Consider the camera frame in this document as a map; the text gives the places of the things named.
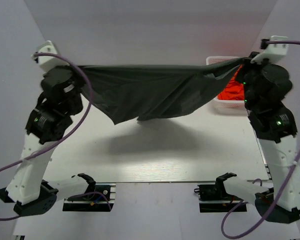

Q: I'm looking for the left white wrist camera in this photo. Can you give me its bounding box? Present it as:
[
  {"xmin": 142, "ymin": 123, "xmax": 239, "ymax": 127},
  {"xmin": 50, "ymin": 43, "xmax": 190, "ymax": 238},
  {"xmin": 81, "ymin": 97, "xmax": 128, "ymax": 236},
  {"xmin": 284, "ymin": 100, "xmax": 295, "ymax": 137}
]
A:
[{"xmin": 31, "ymin": 40, "xmax": 63, "ymax": 73}]

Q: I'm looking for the purple cable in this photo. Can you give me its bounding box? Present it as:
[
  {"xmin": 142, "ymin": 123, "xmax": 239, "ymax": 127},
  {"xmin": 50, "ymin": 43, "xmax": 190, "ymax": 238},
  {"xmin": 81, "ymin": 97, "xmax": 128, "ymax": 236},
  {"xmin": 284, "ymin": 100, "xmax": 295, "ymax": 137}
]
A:
[
  {"xmin": 0, "ymin": 52, "xmax": 113, "ymax": 222},
  {"xmin": 220, "ymin": 39, "xmax": 300, "ymax": 240}
]

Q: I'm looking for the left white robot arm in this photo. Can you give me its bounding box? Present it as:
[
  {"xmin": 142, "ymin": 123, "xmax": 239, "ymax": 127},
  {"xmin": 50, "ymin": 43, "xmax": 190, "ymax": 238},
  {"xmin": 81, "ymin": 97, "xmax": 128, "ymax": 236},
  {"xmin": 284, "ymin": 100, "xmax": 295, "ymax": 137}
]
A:
[{"xmin": 0, "ymin": 66, "xmax": 96, "ymax": 217}]

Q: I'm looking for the dark grey t shirt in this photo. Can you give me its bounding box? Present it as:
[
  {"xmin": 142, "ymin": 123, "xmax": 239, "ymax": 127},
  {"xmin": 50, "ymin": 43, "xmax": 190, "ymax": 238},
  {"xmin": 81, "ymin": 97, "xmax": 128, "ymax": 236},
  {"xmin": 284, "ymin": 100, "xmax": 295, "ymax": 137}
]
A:
[{"xmin": 81, "ymin": 57, "xmax": 243, "ymax": 125}]

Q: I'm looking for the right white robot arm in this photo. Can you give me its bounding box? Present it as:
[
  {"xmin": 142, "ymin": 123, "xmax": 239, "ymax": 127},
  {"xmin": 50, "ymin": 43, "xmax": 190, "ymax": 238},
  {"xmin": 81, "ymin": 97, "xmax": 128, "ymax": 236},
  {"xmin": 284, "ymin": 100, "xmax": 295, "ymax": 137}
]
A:
[{"xmin": 215, "ymin": 51, "xmax": 300, "ymax": 224}]

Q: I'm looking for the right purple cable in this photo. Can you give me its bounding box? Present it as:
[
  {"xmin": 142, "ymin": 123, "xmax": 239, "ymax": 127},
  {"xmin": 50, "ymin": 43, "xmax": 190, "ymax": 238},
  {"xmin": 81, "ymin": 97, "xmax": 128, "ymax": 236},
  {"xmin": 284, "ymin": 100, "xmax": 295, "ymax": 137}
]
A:
[{"xmin": 220, "ymin": 39, "xmax": 300, "ymax": 240}]

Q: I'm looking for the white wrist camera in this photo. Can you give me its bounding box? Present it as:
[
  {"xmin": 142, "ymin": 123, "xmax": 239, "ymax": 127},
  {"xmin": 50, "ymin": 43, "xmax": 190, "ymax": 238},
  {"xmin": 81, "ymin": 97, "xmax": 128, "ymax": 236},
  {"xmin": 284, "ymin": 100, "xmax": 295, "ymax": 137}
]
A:
[
  {"xmin": 250, "ymin": 35, "xmax": 289, "ymax": 65},
  {"xmin": 31, "ymin": 40, "xmax": 63, "ymax": 73}
]

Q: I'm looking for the white plastic basket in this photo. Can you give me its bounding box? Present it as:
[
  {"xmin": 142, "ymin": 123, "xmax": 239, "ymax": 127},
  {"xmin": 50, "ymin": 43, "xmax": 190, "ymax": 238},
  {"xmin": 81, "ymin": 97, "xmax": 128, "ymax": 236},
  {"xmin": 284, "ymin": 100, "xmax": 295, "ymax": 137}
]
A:
[{"xmin": 206, "ymin": 56, "xmax": 247, "ymax": 116}]

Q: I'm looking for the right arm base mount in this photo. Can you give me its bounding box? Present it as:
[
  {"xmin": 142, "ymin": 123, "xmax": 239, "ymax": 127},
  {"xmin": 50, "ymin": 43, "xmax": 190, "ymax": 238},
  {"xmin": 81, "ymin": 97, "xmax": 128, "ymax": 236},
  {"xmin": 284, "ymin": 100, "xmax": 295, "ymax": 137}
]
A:
[{"xmin": 193, "ymin": 184, "xmax": 241, "ymax": 214}]

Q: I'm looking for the orange t shirt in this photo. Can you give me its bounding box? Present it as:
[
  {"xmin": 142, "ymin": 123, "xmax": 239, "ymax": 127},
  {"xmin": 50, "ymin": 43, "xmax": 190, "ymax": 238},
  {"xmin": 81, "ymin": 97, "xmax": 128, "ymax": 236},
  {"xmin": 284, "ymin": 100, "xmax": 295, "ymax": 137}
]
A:
[{"xmin": 217, "ymin": 71, "xmax": 245, "ymax": 101}]

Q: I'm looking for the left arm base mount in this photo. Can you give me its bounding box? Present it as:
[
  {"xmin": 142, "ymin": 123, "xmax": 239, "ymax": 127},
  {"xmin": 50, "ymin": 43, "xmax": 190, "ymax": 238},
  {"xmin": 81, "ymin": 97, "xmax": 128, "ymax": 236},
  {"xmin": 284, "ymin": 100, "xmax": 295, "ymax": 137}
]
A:
[{"xmin": 62, "ymin": 183, "xmax": 116, "ymax": 213}]

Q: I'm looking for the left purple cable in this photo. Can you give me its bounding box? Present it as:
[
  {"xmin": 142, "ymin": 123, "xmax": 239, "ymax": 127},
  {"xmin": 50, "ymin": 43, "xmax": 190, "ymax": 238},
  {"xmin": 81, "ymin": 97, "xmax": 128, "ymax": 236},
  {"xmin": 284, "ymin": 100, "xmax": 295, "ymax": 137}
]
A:
[{"xmin": 0, "ymin": 52, "xmax": 113, "ymax": 222}]

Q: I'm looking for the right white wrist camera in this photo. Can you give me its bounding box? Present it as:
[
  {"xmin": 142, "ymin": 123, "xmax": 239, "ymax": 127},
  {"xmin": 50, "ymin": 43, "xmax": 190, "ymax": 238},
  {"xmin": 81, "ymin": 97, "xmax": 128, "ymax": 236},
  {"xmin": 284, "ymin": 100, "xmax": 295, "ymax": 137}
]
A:
[{"xmin": 250, "ymin": 35, "xmax": 289, "ymax": 65}]

